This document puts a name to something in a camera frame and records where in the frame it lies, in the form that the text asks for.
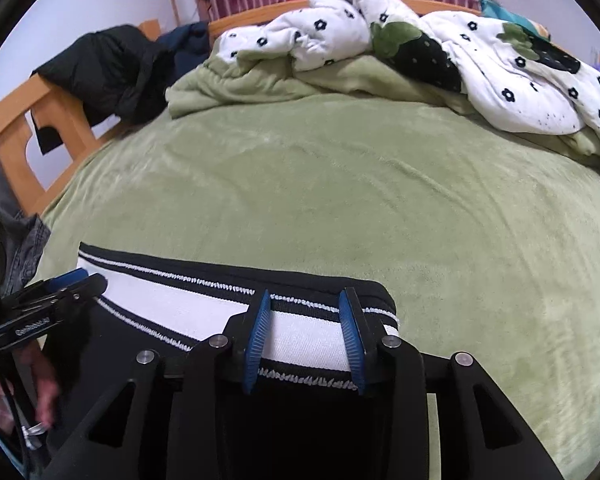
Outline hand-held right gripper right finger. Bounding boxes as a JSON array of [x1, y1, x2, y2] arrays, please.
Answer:
[[337, 287, 567, 480]]

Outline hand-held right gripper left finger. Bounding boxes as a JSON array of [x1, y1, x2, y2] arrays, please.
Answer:
[[44, 287, 274, 480]]

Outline black jacket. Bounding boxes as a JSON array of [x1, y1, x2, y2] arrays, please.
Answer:
[[31, 24, 173, 127]]

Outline green fleece bed sheet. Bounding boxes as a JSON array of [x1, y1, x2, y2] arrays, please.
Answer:
[[30, 92, 600, 480]]

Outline navy blue garment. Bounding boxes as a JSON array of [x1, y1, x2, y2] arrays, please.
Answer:
[[155, 21, 212, 88]]

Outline wooden coat rack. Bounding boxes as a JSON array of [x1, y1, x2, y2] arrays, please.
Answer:
[[169, 0, 212, 27]]

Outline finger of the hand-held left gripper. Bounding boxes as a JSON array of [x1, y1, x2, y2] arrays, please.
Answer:
[[2, 268, 90, 309], [0, 273, 109, 322]]

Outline grey jeans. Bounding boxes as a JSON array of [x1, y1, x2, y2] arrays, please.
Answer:
[[0, 117, 52, 288]]

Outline black pants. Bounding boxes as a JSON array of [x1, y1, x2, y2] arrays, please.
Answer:
[[27, 241, 431, 480]]

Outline teal pillow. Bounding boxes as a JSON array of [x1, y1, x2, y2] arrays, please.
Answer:
[[478, 0, 552, 41]]

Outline wooden bed frame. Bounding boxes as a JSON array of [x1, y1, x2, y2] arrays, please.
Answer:
[[0, 0, 483, 218]]

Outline white floral quilt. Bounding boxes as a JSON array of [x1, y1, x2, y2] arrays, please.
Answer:
[[165, 0, 600, 196]]

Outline person's left hand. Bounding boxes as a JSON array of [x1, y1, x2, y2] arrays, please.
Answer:
[[0, 344, 63, 436]]

